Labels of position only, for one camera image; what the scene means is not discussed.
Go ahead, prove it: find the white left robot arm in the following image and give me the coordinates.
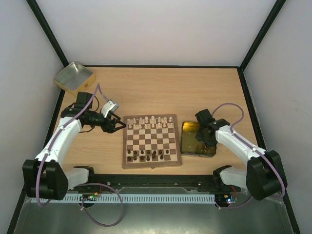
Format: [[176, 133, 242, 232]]
[[22, 107, 126, 207]]

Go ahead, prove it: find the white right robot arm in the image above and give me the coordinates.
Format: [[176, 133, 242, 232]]
[[195, 109, 287, 200]]

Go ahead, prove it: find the wooden chess board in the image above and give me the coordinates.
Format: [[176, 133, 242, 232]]
[[122, 114, 182, 169]]

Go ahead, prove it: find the yellow tin tray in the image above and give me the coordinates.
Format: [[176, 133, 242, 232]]
[[180, 121, 216, 158]]

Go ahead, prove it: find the gold tin box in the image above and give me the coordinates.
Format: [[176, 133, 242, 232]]
[[54, 62, 96, 97]]

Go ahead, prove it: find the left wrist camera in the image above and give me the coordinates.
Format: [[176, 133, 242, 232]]
[[101, 99, 119, 117]]

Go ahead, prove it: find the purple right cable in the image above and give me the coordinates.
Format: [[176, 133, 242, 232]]
[[211, 102, 286, 210]]

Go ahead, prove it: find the black enclosure frame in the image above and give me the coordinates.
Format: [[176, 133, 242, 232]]
[[7, 0, 300, 234]]

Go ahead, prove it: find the white slotted cable duct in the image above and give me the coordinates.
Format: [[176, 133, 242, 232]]
[[64, 194, 216, 204]]

